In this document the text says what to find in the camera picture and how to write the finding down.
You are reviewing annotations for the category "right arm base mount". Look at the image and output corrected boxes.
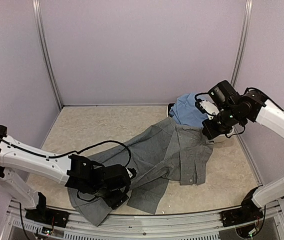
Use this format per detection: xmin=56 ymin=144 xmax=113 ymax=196
xmin=221 ymin=207 xmax=264 ymax=227

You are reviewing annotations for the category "light blue shirt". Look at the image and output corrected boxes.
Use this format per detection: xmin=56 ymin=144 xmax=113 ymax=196
xmin=168 ymin=93 xmax=208 ymax=128

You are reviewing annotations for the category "right aluminium frame post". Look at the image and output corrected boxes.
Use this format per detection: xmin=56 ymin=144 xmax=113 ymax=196
xmin=231 ymin=0 xmax=254 ymax=87

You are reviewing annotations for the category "white plastic bin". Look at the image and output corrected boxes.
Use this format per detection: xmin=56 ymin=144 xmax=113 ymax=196
xmin=166 ymin=103 xmax=235 ymax=145

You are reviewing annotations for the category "front aluminium rail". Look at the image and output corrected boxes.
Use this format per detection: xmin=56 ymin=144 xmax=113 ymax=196
xmin=0 ymin=200 xmax=284 ymax=240

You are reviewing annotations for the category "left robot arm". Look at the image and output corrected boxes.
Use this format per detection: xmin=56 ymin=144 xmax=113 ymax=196
xmin=0 ymin=125 xmax=136 ymax=223

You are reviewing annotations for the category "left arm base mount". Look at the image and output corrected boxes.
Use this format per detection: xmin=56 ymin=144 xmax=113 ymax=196
xmin=25 ymin=208 xmax=69 ymax=228

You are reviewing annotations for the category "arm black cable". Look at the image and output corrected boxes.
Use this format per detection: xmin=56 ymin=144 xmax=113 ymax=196
xmin=0 ymin=133 xmax=132 ymax=168
xmin=194 ymin=87 xmax=284 ymax=137

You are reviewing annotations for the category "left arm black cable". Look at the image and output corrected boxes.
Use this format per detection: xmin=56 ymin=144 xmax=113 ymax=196
xmin=0 ymin=133 xmax=132 ymax=168

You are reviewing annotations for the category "aluminium frame post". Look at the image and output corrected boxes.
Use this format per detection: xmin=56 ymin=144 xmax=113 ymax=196
xmin=32 ymin=0 xmax=64 ymax=111
xmin=231 ymin=0 xmax=254 ymax=87

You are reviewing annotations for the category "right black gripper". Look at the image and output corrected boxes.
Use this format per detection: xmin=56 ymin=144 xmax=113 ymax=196
xmin=203 ymin=104 xmax=245 ymax=140

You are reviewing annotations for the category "grey long sleeve shirt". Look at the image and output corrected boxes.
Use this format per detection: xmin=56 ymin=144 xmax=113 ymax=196
xmin=67 ymin=117 xmax=215 ymax=227

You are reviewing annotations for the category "left aluminium frame post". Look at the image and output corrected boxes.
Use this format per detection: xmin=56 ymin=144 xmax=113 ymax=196
xmin=32 ymin=0 xmax=64 ymax=111

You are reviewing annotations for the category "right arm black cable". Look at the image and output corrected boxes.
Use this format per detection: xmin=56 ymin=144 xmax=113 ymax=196
xmin=194 ymin=87 xmax=284 ymax=137

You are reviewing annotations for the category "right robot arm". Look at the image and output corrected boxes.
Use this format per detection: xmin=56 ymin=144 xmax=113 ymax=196
xmin=195 ymin=80 xmax=284 ymax=222

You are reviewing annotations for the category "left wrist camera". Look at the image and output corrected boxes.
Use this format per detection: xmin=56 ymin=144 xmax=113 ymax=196
xmin=126 ymin=167 xmax=137 ymax=179

